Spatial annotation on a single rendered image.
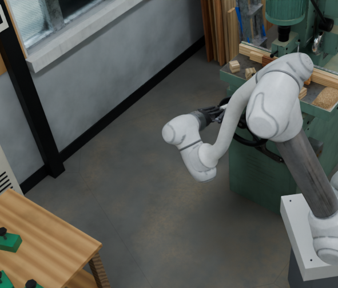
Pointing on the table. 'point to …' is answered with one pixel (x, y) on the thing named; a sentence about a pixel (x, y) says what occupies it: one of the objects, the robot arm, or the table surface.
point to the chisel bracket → (285, 48)
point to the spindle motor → (285, 11)
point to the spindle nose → (283, 32)
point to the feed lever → (327, 23)
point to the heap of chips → (327, 98)
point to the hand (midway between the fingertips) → (225, 108)
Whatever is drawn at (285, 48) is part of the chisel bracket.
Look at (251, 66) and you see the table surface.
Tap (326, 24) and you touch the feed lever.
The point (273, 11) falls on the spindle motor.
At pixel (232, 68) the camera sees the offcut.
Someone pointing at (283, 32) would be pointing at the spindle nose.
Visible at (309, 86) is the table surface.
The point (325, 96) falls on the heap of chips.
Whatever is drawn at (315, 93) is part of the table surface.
